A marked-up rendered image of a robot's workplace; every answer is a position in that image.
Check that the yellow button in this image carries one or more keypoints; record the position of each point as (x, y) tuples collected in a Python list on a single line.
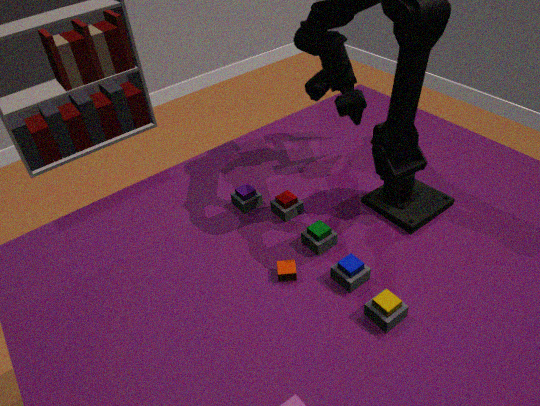
[(386, 310)]

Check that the green button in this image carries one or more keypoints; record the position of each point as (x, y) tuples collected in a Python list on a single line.
[(319, 237)]

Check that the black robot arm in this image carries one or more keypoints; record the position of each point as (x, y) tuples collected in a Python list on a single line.
[(418, 25)]

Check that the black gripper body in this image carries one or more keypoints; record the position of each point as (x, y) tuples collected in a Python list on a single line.
[(344, 78)]

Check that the small orange block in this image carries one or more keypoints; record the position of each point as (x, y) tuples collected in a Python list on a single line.
[(286, 270)]

